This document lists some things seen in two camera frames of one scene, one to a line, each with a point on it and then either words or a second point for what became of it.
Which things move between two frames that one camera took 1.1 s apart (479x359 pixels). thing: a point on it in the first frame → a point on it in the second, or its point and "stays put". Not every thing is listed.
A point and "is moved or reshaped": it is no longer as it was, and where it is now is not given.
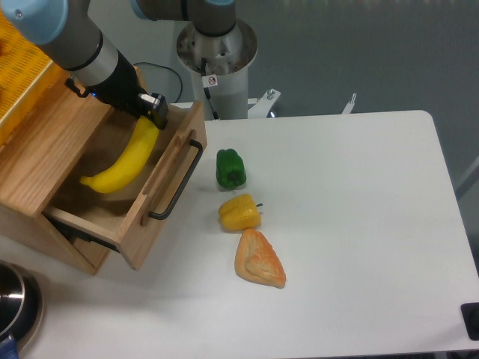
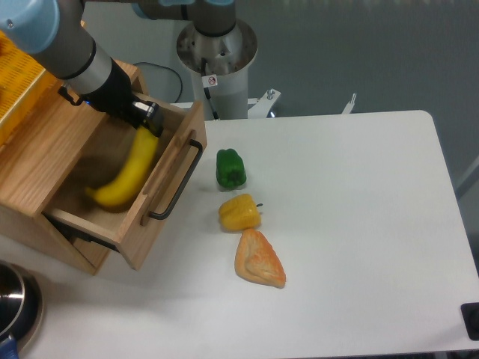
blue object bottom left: [9, 349] stays put
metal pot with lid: [21, 304] stays put
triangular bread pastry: [257, 260] stays put
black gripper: [123, 90] → [117, 99]
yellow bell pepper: [240, 213] stays put
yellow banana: [135, 159] is moved or reshaped
